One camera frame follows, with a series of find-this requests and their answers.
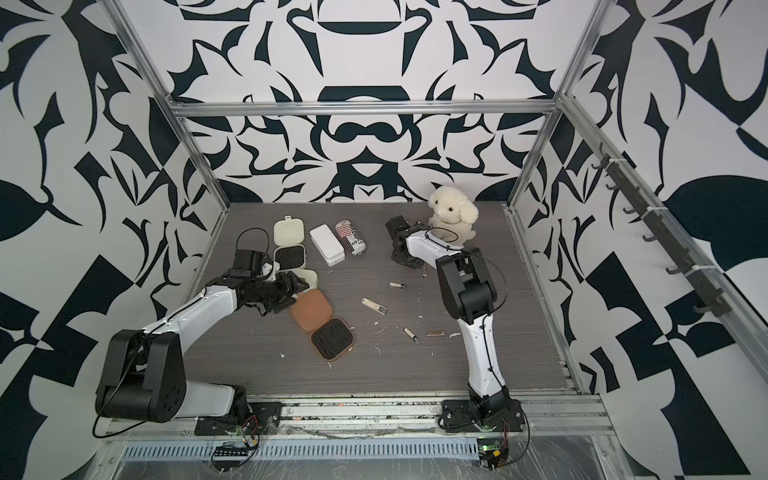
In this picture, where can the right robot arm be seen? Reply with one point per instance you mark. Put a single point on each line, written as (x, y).
(469, 295)

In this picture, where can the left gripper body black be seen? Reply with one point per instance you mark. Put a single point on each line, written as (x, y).
(279, 292)

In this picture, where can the electronics board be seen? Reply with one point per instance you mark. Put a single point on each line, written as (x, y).
(226, 457)
(492, 452)

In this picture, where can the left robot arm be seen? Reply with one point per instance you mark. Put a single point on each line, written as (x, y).
(144, 376)

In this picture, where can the cream case far left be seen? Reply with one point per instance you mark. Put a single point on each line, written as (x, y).
(289, 236)

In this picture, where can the brown nail clipper case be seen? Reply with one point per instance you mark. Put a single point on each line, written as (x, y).
(329, 334)

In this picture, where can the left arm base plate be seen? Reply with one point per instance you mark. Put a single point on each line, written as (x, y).
(258, 418)

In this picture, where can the flag pattern can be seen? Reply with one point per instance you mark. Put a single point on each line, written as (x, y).
(349, 237)

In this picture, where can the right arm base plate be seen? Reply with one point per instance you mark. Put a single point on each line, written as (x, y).
(468, 416)

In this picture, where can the cream nail clipper case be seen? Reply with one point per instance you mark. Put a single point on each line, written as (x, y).
(309, 277)

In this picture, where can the white rectangular box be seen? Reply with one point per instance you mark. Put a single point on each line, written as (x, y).
(329, 247)

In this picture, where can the left electronics board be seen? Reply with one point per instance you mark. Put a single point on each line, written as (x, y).
(226, 457)

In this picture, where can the wall hook rack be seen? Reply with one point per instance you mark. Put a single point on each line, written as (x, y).
(665, 230)

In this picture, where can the white plush dog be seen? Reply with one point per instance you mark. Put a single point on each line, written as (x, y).
(453, 216)

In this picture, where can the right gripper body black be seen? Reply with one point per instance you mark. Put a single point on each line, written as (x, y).
(403, 260)

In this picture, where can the right electronics board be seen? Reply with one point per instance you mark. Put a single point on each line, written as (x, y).
(492, 452)

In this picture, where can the aluminium front rail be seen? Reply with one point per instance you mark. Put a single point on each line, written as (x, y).
(400, 415)

